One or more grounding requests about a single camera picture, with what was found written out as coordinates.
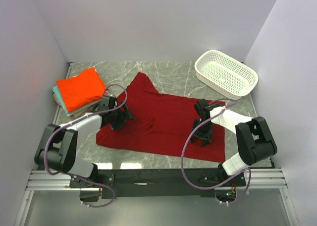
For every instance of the black base beam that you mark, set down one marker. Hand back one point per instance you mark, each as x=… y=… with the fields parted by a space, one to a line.
x=156 y=182

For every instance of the white plastic basket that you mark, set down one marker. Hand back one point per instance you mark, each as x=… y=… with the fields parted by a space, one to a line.
x=225 y=74

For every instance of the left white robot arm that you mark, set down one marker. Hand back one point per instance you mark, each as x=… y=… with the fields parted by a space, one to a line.
x=58 y=144

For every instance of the orange folded t shirt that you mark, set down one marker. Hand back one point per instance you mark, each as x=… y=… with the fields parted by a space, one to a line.
x=81 y=90

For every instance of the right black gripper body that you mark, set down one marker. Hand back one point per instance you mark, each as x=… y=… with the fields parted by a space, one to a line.
x=205 y=132

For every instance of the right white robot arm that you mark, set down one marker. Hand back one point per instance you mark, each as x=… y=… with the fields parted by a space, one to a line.
x=254 y=138

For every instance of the dark red t shirt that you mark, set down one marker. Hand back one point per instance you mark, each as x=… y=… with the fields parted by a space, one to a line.
x=161 y=123

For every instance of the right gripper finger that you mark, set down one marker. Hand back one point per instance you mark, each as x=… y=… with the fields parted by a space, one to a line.
x=196 y=134
x=206 y=141

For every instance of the teal folded t shirt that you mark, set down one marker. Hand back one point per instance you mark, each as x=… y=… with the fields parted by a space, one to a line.
x=58 y=98

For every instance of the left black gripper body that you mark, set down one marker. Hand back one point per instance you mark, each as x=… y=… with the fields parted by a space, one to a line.
x=117 y=118

